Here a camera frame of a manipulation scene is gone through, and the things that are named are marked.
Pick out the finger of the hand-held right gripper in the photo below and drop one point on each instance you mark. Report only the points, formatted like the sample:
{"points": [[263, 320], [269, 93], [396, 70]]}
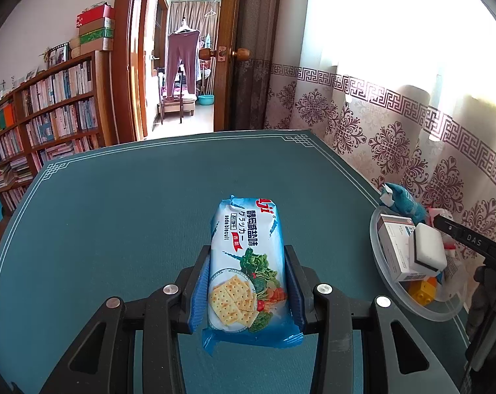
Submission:
{"points": [[465, 238]]}

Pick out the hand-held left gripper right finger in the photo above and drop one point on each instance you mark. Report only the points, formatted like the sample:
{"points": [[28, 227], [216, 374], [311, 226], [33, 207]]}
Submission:
{"points": [[295, 308]]}

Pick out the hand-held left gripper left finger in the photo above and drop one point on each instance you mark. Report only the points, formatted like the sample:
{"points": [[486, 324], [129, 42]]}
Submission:
{"points": [[198, 308]]}

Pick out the white printed plastic packet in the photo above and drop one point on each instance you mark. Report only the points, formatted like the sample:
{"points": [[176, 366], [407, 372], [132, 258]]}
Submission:
{"points": [[453, 271]]}

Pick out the white sponge with black layer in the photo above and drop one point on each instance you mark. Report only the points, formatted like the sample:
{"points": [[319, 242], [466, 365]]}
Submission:
{"points": [[428, 246]]}

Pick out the clear plastic bowl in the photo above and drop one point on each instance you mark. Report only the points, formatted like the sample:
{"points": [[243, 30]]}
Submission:
{"points": [[445, 312]]}

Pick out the blue cracker packet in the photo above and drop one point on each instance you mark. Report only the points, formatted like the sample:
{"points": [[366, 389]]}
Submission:
{"points": [[248, 262]]}

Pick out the blue towel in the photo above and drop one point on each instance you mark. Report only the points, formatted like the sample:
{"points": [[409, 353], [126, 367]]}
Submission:
{"points": [[408, 205]]}

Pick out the orange and yellow toy block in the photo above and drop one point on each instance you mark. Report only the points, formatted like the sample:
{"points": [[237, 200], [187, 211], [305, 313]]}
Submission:
{"points": [[422, 291]]}

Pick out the white medicine box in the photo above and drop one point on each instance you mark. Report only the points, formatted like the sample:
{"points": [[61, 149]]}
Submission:
{"points": [[395, 246]]}

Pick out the patterned white curtain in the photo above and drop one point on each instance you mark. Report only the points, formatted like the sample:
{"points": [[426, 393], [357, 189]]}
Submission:
{"points": [[395, 111]]}

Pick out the wooden stool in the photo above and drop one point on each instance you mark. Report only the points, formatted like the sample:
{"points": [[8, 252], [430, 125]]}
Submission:
{"points": [[176, 108]]}

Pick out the blue plastic basin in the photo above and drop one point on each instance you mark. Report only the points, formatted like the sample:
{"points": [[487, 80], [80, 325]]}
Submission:
{"points": [[206, 100]]}

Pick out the wooden bookshelf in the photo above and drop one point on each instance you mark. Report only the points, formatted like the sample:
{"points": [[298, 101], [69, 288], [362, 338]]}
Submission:
{"points": [[104, 98]]}

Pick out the shelved books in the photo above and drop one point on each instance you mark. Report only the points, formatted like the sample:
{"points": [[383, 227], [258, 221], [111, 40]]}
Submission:
{"points": [[55, 115]]}

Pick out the hanging mauve pants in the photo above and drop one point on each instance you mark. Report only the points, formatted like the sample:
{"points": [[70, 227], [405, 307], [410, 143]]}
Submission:
{"points": [[182, 57]]}

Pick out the wooden door with knob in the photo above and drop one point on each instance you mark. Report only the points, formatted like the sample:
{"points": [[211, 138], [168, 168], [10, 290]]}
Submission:
{"points": [[127, 49]]}

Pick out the grey brown curtain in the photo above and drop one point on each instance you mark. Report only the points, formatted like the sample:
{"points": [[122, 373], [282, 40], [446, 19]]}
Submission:
{"points": [[260, 28]]}

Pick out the beige cardboard box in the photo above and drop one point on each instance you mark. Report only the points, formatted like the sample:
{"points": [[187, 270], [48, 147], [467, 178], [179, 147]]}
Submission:
{"points": [[95, 46]]}

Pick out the framed photo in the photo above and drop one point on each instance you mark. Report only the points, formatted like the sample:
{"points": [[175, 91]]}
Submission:
{"points": [[57, 55]]}

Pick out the green cardboard box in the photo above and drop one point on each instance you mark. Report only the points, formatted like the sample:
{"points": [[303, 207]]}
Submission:
{"points": [[96, 36]]}

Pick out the tan cardboard box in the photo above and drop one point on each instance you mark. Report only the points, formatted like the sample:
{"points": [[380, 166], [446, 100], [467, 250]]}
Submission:
{"points": [[96, 26]]}

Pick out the red cardboard box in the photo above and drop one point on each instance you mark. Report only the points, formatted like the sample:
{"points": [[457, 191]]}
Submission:
{"points": [[94, 14]]}

